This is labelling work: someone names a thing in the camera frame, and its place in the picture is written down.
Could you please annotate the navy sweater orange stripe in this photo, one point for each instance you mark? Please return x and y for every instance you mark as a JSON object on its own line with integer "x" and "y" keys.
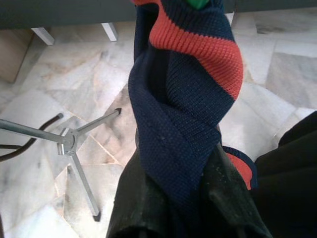
{"x": 178, "y": 111}

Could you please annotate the black printed T-shirt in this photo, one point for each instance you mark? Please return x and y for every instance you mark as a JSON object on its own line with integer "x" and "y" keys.
{"x": 292, "y": 173}

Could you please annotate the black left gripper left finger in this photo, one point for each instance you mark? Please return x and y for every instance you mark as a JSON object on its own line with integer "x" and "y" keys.
{"x": 133, "y": 205}

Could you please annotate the silver clothes rack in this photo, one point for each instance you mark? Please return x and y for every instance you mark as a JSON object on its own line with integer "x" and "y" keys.
{"x": 69, "y": 141}

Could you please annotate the green plastic hanger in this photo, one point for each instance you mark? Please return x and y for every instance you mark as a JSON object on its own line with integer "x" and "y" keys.
{"x": 198, "y": 3}

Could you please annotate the black TV cabinet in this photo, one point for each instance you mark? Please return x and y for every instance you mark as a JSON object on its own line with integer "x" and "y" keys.
{"x": 62, "y": 12}

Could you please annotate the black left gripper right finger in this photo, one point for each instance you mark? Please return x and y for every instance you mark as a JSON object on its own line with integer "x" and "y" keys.
{"x": 227, "y": 205}

